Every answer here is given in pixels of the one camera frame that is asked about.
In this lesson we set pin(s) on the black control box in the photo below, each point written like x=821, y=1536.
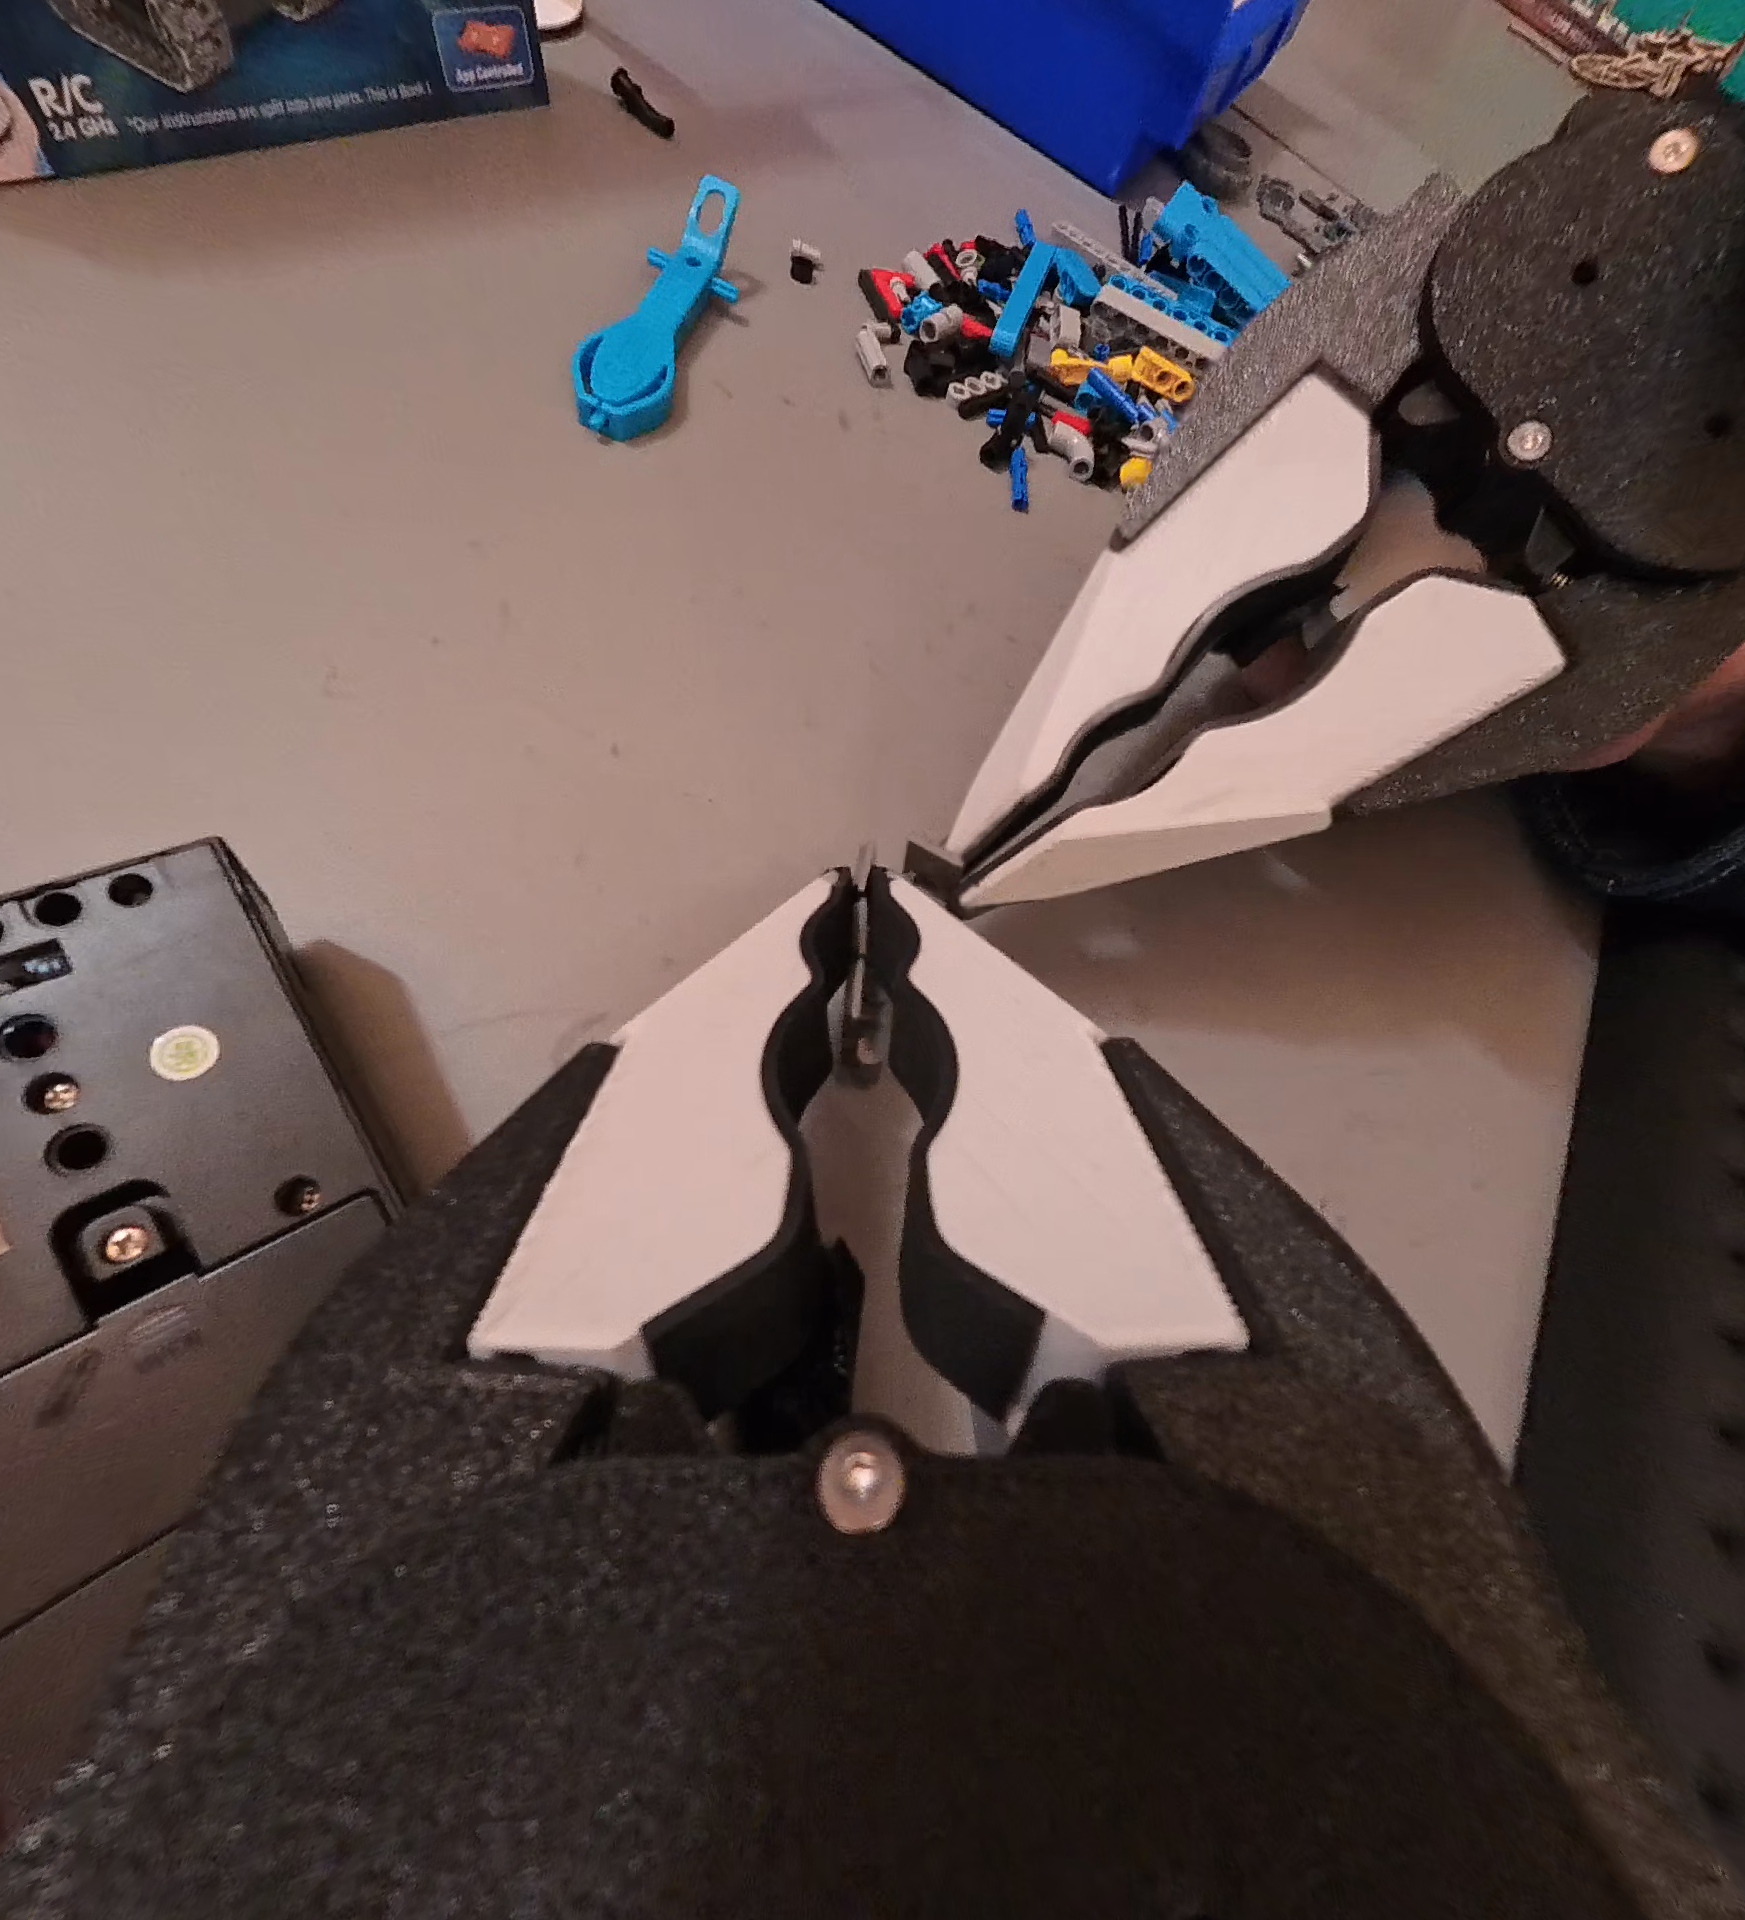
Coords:
x=91, y=1198

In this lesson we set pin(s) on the pile of grey track links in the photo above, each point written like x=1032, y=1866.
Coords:
x=1316, y=211

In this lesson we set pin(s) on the toy instruction booklet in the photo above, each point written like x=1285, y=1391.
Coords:
x=213, y=75

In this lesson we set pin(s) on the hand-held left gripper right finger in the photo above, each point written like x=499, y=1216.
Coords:
x=1084, y=1198

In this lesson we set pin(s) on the small black pin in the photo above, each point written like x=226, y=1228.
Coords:
x=645, y=102

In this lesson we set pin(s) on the small grey connector piece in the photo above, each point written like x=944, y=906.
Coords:
x=807, y=259

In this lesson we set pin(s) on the blue plastic tray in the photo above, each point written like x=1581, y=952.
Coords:
x=1084, y=60

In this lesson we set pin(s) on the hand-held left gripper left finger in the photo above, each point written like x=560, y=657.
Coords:
x=646, y=1198

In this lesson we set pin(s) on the black studded pad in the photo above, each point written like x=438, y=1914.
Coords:
x=1712, y=1349

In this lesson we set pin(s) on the person's right forearm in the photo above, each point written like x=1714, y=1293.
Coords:
x=1712, y=855

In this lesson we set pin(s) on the teal printed box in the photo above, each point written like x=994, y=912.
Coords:
x=1668, y=37

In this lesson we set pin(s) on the person's right hand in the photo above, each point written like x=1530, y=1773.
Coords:
x=1726, y=707

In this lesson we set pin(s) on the blue plastic separator tool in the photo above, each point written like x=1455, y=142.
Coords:
x=646, y=346

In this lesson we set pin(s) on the pile of plastic building pieces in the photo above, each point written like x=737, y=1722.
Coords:
x=1066, y=346

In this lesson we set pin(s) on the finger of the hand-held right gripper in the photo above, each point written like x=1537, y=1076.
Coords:
x=1413, y=674
x=1233, y=524

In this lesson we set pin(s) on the grey toy wheel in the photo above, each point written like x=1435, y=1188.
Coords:
x=1224, y=157

